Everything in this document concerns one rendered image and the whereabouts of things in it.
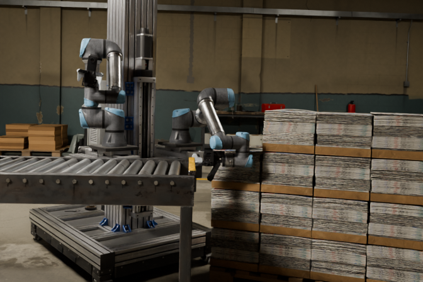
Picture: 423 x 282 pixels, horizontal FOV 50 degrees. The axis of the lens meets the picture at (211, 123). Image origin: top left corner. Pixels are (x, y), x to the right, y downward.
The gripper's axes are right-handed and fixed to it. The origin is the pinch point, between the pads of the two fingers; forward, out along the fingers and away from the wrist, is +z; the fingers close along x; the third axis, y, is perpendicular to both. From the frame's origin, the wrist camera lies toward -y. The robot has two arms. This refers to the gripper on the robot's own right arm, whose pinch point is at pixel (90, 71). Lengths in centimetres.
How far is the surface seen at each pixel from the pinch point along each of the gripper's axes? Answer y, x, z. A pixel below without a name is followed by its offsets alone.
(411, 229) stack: 53, -170, 28
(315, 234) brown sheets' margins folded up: 67, -130, 4
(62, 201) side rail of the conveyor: 55, 2, 38
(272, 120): 9, -100, -11
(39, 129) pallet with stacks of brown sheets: 88, 93, -619
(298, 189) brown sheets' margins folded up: 44, -118, -2
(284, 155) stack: 27, -109, -6
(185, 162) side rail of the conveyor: 38, -53, -2
